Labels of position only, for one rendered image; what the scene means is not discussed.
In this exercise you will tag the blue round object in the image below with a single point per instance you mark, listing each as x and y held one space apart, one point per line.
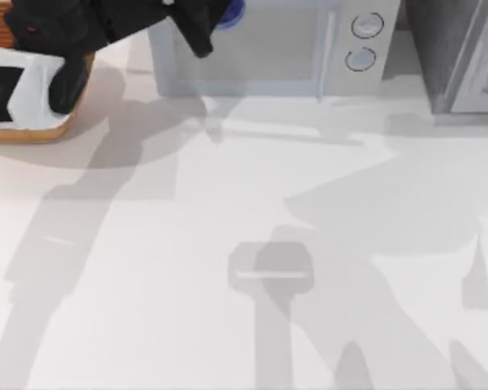
232 16

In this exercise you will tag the microwave oven door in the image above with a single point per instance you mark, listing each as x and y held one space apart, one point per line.
260 57

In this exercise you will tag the wooden basket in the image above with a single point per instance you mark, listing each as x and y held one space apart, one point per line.
71 118

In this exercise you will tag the round microwave knob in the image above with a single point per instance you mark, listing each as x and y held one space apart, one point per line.
367 25
360 59

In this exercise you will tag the pale microwave oven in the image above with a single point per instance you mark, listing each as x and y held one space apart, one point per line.
386 61

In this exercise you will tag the grey cabinet door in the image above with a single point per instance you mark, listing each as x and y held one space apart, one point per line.
480 69

